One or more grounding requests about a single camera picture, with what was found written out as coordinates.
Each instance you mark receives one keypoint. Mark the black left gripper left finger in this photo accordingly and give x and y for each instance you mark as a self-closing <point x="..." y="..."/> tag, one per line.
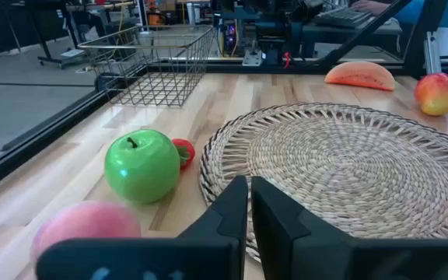
<point x="208" y="253"/>

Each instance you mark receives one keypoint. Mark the person's hand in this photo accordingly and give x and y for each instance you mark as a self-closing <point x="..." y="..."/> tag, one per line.
<point x="368" y="7"/>

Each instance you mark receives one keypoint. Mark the round woven straw placemat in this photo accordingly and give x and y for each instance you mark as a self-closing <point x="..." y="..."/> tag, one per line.
<point x="344" y="163"/>

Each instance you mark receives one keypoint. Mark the green plastic apple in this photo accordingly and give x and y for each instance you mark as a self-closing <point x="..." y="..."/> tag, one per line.
<point x="142" y="171"/>

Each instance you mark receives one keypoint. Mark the red yellow mango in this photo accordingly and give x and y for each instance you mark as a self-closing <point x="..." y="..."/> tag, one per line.
<point x="437" y="95"/>

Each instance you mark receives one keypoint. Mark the silver aluminium profile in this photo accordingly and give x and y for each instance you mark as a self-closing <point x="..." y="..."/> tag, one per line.
<point x="431" y="52"/>

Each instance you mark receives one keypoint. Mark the computer tower with lights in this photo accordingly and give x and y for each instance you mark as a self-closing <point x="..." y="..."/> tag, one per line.
<point x="231" y="33"/>

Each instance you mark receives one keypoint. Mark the orange black equipment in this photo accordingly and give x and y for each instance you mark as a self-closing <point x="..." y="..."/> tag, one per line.
<point x="156" y="18"/>

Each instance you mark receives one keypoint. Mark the watermelon slice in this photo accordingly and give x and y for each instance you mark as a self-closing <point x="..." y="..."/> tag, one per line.
<point x="360" y="74"/>

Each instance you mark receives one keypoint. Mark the red tag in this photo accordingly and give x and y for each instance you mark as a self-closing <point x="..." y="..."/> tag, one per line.
<point x="287" y="60"/>

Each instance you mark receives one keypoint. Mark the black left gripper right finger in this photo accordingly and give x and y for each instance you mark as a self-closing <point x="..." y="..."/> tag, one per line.
<point x="305" y="253"/>

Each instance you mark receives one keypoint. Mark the pink peach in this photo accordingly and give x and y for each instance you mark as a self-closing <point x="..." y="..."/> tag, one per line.
<point x="88" y="221"/>

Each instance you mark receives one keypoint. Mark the dark keyboard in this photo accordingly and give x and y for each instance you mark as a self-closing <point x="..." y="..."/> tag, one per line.
<point x="342" y="17"/>

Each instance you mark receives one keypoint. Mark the small red strawberry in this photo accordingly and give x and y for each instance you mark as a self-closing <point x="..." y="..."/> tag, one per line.
<point x="187" y="149"/>

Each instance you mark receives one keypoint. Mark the grey metal bracket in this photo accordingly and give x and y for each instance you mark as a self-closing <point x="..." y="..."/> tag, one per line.
<point x="252" y="59"/>

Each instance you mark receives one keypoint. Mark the black box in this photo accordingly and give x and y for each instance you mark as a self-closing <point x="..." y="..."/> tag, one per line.
<point x="119" y="31"/>

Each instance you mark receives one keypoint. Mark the black rolling stand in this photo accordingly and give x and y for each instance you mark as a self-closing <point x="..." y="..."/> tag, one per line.
<point x="53" y="60"/>

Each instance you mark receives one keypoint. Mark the black table frame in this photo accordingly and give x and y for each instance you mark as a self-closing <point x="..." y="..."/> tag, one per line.
<point x="33" y="144"/>

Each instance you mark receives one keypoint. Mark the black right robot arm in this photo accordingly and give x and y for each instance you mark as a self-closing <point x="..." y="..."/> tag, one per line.
<point x="274" y="33"/>

